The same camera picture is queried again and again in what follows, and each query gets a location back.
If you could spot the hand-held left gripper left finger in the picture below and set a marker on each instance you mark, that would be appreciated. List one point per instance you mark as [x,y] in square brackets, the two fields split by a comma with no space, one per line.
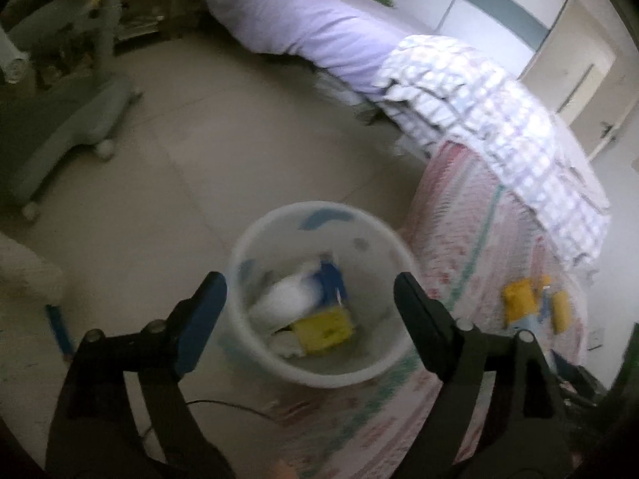
[199,329]

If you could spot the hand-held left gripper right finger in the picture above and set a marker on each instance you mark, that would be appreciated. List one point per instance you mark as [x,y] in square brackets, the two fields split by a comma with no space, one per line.
[419,319]

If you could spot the white tissue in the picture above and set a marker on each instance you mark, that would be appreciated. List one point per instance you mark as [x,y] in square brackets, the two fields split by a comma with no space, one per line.
[287,299]

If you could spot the blue box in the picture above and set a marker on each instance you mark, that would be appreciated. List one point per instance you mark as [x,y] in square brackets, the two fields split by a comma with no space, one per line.
[329,282]

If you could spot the yellow sponge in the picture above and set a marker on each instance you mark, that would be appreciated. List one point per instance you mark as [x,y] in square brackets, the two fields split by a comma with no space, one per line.
[322,332]

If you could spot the white plastic bin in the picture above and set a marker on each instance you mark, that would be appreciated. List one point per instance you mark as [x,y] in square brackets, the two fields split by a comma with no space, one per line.
[299,239]

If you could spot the yellow wrapper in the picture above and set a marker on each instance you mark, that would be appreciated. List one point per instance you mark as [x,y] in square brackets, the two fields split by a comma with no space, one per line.
[560,312]

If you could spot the patterned bed blanket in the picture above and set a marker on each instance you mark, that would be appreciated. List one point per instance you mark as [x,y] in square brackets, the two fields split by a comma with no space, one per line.
[474,239]

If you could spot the blue stick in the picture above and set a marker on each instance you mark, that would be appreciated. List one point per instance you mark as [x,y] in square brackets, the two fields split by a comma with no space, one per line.
[60,332]

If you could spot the white fluffy cloth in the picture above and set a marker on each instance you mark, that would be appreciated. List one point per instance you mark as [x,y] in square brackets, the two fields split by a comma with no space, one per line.
[30,269]

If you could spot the plaid ruffled quilt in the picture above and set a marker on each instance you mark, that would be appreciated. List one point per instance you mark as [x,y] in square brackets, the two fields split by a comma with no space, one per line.
[479,105]

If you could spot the grey wheeled chair base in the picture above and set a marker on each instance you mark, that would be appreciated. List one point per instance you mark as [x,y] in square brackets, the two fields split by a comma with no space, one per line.
[65,119]

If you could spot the white door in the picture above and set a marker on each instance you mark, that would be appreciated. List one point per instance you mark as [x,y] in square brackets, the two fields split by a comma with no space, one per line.
[589,95]

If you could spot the dark bedside shelf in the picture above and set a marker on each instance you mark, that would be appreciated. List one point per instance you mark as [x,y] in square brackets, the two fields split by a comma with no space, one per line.
[159,20]

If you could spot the purple bed sheet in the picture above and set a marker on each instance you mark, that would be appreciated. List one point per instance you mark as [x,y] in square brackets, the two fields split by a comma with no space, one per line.
[309,25]

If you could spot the white wardrobe with teal stripe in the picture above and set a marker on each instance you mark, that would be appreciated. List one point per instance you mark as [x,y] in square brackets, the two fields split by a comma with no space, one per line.
[499,0]

